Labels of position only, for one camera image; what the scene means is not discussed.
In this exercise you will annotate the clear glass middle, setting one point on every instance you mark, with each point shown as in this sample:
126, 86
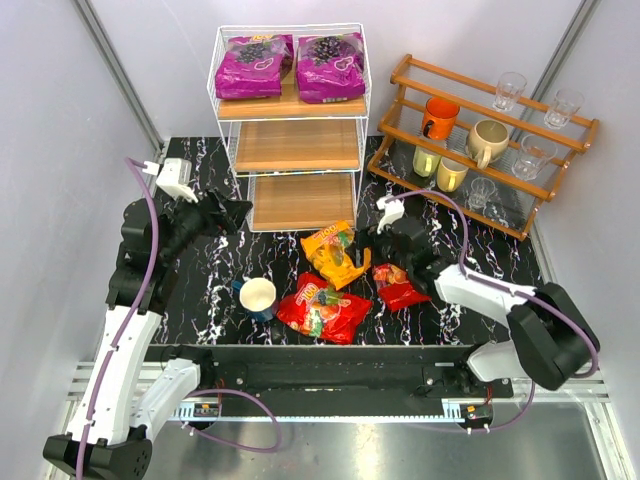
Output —
534, 154

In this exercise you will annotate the clear glass top right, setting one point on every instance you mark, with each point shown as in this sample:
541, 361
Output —
565, 104

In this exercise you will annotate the pale yellow mug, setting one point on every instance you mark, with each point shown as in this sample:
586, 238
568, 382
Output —
450, 175

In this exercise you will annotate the light green mug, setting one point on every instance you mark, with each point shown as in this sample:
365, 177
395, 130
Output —
425, 162

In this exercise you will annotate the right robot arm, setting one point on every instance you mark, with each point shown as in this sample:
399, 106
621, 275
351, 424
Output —
549, 340

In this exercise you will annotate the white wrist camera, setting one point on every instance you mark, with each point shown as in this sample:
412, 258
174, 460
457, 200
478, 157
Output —
392, 209
173, 177

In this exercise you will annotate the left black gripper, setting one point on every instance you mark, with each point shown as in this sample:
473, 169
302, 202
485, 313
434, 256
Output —
215, 211

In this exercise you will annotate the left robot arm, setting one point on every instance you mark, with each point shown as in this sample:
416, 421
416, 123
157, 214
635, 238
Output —
111, 433

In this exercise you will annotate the yellow orange candy bag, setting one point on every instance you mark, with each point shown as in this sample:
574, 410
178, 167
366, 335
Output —
326, 250

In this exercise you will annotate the red candy bag right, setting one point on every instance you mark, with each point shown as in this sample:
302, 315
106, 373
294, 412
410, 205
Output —
394, 288

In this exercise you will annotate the wooden cup rack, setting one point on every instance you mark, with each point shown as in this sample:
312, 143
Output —
515, 204

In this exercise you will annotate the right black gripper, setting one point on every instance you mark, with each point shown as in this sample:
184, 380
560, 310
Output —
388, 245

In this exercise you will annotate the red candy bag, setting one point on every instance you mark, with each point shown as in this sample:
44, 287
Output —
394, 288
317, 310

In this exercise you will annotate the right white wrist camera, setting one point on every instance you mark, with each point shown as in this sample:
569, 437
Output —
392, 209

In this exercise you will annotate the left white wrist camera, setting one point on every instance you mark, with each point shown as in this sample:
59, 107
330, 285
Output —
173, 177

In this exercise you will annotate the clear glass top left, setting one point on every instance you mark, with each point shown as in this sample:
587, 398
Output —
509, 89

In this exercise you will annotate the white wire wooden shelf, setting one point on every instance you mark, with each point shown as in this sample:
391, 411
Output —
302, 162

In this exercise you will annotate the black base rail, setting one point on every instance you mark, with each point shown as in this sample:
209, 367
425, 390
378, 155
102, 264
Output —
360, 383

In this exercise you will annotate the clear glass bottom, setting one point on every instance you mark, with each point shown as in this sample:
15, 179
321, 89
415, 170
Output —
481, 191

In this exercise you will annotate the red candy bag left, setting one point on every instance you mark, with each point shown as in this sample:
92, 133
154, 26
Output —
317, 310

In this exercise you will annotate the blue paper cup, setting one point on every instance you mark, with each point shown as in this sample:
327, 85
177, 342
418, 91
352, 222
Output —
258, 298

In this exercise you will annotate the purple grape candy bag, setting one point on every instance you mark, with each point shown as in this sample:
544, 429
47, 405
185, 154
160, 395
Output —
254, 67

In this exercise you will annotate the orange mug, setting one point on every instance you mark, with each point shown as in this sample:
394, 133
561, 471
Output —
439, 118

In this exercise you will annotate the beige large mug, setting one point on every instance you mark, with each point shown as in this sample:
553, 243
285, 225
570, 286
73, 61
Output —
487, 140

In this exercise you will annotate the clear glass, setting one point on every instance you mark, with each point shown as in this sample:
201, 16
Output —
481, 191
534, 154
565, 104
509, 89

